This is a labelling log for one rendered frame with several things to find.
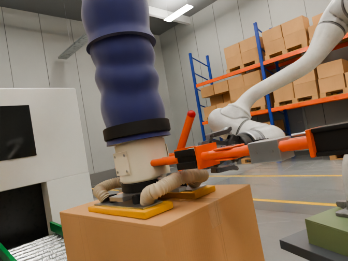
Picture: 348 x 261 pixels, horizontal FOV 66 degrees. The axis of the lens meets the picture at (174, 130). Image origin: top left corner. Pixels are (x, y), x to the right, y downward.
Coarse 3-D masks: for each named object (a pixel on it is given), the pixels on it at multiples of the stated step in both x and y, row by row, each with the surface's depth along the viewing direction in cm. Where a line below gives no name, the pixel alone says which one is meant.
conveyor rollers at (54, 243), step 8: (40, 240) 241; (48, 240) 238; (56, 240) 234; (16, 248) 229; (24, 248) 225; (32, 248) 221; (40, 248) 218; (48, 248) 214; (56, 248) 210; (64, 248) 212; (16, 256) 207; (24, 256) 209; (32, 256) 204; (40, 256) 200; (48, 256) 196; (56, 256) 193; (64, 256) 194
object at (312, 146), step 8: (312, 128) 47; (320, 128) 46; (328, 128) 45; (336, 128) 44; (344, 128) 44; (312, 136) 47; (320, 136) 47; (328, 136) 46; (336, 136) 45; (344, 136) 44; (312, 144) 47; (320, 144) 47; (328, 144) 46; (336, 144) 45; (344, 144) 44; (312, 152) 47; (320, 152) 46; (328, 152) 45; (336, 152) 45; (344, 152) 44
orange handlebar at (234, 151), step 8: (304, 136) 53; (232, 144) 64; (240, 144) 64; (280, 144) 52; (288, 144) 51; (296, 144) 50; (304, 144) 49; (208, 152) 66; (216, 152) 64; (224, 152) 62; (232, 152) 60; (240, 152) 59; (248, 152) 58; (152, 160) 83; (160, 160) 80; (168, 160) 77; (208, 160) 67; (216, 160) 64; (224, 160) 62
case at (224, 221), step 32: (224, 192) 83; (64, 224) 100; (96, 224) 82; (128, 224) 70; (160, 224) 62; (192, 224) 67; (224, 224) 76; (256, 224) 87; (96, 256) 85; (128, 256) 71; (160, 256) 62; (192, 256) 66; (224, 256) 74; (256, 256) 85
